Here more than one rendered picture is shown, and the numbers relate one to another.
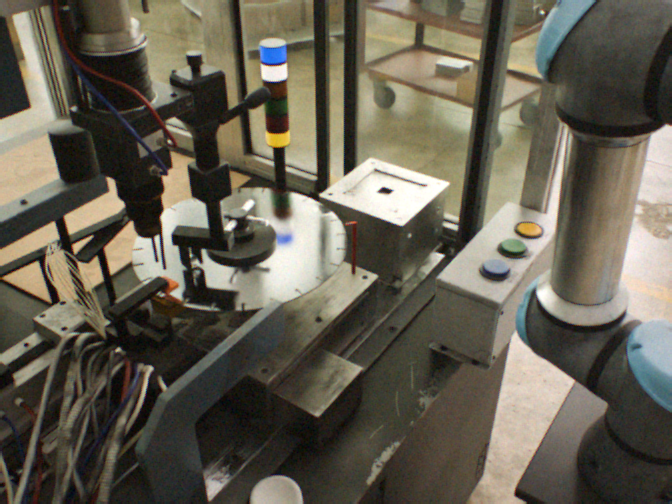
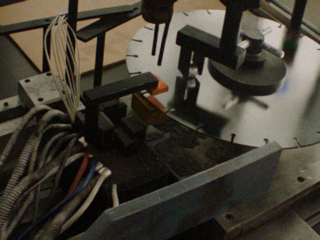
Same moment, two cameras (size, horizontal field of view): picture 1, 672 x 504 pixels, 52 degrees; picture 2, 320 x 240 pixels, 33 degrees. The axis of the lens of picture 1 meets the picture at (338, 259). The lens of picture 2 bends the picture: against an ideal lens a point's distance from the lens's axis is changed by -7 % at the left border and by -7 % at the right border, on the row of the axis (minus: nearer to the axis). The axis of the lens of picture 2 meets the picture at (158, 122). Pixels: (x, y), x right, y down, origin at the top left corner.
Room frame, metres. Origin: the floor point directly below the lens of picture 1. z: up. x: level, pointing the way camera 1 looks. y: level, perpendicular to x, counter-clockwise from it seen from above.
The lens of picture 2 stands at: (0.21, 0.07, 1.36)
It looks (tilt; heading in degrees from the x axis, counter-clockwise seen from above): 39 degrees down; 17
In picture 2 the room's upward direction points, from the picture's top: 8 degrees clockwise
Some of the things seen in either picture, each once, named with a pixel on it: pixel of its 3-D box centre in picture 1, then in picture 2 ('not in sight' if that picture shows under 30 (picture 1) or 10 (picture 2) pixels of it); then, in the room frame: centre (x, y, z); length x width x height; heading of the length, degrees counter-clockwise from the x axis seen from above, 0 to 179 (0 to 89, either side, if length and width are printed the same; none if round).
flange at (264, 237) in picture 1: (240, 234); (249, 59); (0.87, 0.15, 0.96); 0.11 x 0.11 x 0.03
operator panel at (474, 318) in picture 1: (498, 282); not in sight; (0.93, -0.28, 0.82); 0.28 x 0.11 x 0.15; 145
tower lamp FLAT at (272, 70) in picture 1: (274, 69); not in sight; (1.17, 0.11, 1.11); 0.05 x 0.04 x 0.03; 55
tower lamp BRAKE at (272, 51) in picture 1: (273, 51); not in sight; (1.17, 0.11, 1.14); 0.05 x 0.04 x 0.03; 55
